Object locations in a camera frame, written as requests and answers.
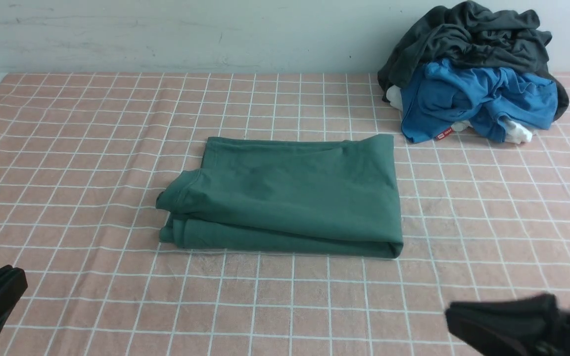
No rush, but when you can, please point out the green long-sleeve top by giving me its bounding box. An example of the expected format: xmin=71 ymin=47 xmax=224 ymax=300
xmin=156 ymin=134 xmax=404 ymax=259

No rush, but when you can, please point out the pink checkered table cloth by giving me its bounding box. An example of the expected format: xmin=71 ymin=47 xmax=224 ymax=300
xmin=0 ymin=72 xmax=570 ymax=356

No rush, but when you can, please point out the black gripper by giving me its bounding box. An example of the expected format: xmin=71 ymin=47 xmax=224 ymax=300
xmin=445 ymin=293 xmax=570 ymax=356

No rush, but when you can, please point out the dark grey crumpled garment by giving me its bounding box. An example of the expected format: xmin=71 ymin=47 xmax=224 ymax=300
xmin=378 ymin=1 xmax=570 ymax=121

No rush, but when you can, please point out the blue crumpled garment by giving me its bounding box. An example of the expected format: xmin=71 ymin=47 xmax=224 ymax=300
xmin=401 ymin=59 xmax=558 ymax=143

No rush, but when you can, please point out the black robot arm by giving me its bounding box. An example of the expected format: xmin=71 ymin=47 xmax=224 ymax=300
xmin=0 ymin=265 xmax=570 ymax=356

